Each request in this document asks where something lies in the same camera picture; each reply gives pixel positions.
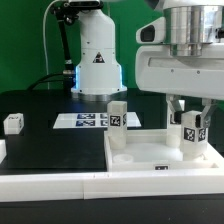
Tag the white marker tag sheet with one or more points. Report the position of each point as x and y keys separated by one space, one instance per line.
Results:
x=80 y=120

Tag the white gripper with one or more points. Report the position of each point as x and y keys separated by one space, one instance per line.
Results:
x=156 y=70

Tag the white U-shaped obstacle wall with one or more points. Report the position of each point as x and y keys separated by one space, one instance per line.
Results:
x=107 y=184

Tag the white square tabletop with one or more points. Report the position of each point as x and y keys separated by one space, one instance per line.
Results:
x=146 y=150

